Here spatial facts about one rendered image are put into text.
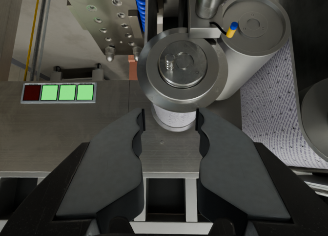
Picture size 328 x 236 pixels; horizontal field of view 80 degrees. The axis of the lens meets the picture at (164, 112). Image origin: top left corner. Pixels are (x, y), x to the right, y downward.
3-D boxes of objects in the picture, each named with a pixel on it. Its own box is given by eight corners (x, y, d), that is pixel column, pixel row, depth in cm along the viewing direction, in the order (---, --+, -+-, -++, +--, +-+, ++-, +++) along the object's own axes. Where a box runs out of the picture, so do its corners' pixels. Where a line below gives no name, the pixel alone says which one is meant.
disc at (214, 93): (223, 25, 33) (233, 110, 30) (223, 27, 34) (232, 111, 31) (136, 29, 34) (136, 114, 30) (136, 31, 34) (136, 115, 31)
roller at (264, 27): (286, -9, 34) (295, 56, 31) (236, 61, 59) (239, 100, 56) (215, -7, 34) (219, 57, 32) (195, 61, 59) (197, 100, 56)
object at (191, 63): (215, 75, 29) (168, 92, 29) (213, 80, 31) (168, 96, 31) (196, 33, 31) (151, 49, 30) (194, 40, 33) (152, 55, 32)
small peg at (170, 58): (176, 54, 27) (173, 63, 27) (175, 63, 30) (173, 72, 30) (166, 52, 27) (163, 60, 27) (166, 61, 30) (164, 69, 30)
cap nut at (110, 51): (114, 46, 67) (113, 58, 66) (117, 52, 70) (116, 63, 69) (103, 46, 67) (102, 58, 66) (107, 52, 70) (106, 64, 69)
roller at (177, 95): (216, 30, 32) (222, 98, 30) (195, 85, 57) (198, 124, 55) (145, 33, 32) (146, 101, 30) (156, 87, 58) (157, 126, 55)
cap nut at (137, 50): (142, 46, 66) (142, 58, 65) (143, 52, 70) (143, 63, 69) (131, 46, 66) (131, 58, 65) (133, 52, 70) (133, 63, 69)
